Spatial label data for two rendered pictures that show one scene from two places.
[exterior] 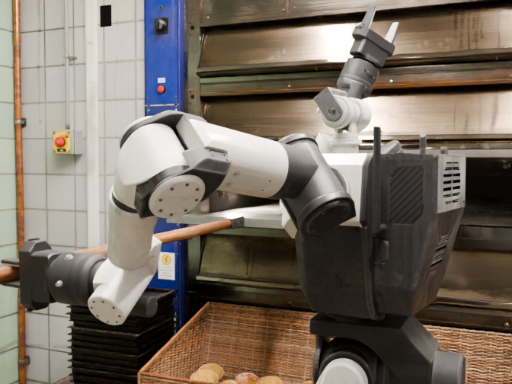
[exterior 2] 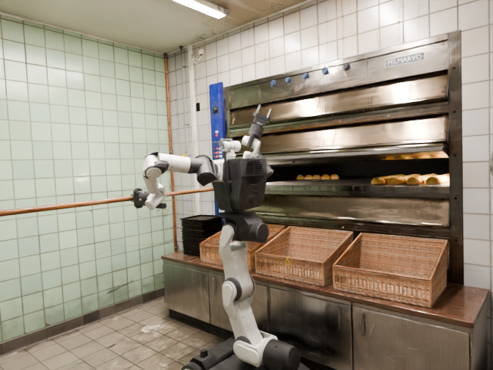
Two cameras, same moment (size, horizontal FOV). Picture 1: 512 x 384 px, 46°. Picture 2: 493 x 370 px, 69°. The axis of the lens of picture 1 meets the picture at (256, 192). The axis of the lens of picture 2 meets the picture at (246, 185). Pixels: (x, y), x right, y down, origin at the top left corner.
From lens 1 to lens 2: 1.25 m
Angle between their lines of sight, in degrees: 17
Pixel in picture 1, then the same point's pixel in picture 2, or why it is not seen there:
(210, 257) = not seen: hidden behind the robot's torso
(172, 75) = (220, 129)
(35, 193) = (177, 179)
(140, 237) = (151, 184)
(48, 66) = (180, 128)
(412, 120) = (304, 142)
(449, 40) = (315, 109)
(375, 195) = (224, 172)
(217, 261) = not seen: hidden behind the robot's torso
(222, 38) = (238, 113)
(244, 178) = (174, 168)
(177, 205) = (154, 175)
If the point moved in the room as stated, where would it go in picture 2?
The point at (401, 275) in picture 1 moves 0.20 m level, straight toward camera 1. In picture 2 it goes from (235, 196) to (214, 200)
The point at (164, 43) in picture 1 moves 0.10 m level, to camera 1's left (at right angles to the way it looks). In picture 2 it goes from (217, 117) to (207, 117)
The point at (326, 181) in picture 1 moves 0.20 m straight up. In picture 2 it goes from (203, 168) to (202, 131)
